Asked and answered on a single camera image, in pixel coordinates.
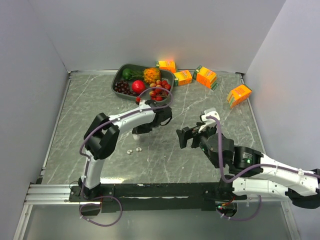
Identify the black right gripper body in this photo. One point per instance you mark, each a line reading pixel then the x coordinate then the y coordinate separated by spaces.
pixel 198 137

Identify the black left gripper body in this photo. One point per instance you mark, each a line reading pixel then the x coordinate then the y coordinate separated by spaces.
pixel 146 128

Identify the white oval charging case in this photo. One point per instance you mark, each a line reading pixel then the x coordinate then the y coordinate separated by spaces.
pixel 136 137

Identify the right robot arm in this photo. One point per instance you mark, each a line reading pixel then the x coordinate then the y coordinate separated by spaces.
pixel 250 172

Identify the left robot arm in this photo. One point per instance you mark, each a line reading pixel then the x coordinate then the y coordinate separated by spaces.
pixel 101 138

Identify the dark grey fruit tray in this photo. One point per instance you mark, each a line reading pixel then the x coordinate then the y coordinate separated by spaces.
pixel 137 75

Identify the red pomegranate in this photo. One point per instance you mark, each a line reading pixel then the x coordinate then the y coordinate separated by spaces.
pixel 138 86

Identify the orange pineapple toy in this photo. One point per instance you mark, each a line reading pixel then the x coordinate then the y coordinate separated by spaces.
pixel 151 75

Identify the orange box middle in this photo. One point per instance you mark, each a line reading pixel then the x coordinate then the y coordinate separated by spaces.
pixel 182 78

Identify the dark purple grapes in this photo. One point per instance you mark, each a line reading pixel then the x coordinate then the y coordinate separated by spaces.
pixel 123 87

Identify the orange box back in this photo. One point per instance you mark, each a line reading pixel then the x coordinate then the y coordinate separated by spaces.
pixel 168 65

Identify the green pepper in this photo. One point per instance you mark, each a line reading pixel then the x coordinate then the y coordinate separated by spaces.
pixel 127 74

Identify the orange sponge box near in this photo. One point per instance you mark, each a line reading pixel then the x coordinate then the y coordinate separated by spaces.
pixel 205 76

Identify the orange striped sponge box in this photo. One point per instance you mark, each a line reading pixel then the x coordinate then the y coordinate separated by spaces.
pixel 238 95

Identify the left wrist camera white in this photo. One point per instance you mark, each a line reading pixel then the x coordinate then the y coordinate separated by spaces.
pixel 139 100

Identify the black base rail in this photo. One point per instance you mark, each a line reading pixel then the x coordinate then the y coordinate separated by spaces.
pixel 156 196

